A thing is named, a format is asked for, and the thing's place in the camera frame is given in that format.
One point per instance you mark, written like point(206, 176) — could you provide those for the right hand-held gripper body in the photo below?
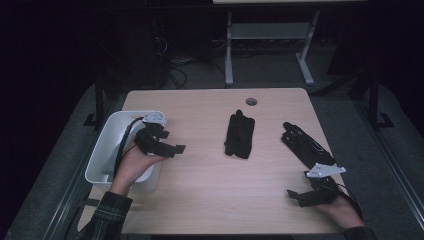
point(321, 186)

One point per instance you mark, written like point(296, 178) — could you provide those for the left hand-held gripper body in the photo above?
point(151, 136)

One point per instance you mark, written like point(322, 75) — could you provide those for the white plastic bin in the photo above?
point(108, 146)

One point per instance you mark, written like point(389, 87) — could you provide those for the person's right hand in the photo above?
point(343, 211)

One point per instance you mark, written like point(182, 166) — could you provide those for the person's left hand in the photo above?
point(133, 166)

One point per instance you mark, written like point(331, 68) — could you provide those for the black knit glove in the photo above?
point(239, 135)

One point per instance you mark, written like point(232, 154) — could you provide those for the black metal post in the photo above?
point(99, 100)
point(374, 100)

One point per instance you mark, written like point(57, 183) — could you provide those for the grey metal desk frame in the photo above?
point(266, 30)

